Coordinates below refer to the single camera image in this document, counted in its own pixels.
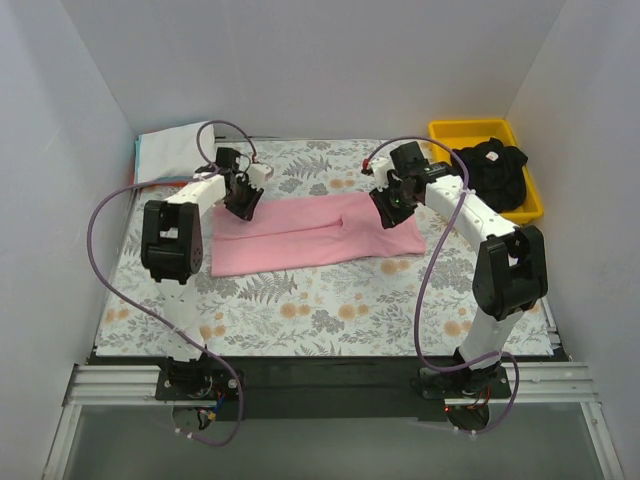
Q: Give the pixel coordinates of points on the aluminium frame rail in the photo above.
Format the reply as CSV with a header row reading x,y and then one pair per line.
x,y
531,382

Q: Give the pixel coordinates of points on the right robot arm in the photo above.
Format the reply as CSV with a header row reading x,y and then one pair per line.
x,y
510,274

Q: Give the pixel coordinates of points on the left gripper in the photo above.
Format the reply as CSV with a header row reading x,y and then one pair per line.
x,y
240,195

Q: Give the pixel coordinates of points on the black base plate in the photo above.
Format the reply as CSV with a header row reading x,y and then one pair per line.
x,y
319,387

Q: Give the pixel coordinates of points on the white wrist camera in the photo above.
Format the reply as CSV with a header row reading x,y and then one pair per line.
x,y
258,174
378,169

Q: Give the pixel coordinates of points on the folded teal t-shirt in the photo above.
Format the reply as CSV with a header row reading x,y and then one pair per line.
x,y
140,174

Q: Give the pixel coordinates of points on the floral patterned table mat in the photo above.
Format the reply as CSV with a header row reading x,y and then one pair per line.
x,y
390,307

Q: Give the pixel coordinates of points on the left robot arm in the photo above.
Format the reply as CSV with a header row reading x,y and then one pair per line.
x,y
172,251

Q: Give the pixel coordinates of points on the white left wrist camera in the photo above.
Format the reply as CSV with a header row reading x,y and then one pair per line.
x,y
258,174

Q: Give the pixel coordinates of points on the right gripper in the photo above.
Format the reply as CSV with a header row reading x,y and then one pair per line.
x,y
388,203

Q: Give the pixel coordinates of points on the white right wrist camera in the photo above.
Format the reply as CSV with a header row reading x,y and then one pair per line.
x,y
378,169

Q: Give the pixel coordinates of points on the pink t-shirt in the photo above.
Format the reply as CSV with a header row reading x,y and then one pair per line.
x,y
307,232

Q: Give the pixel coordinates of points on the black t-shirt in bin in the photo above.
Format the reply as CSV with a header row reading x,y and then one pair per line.
x,y
496,173

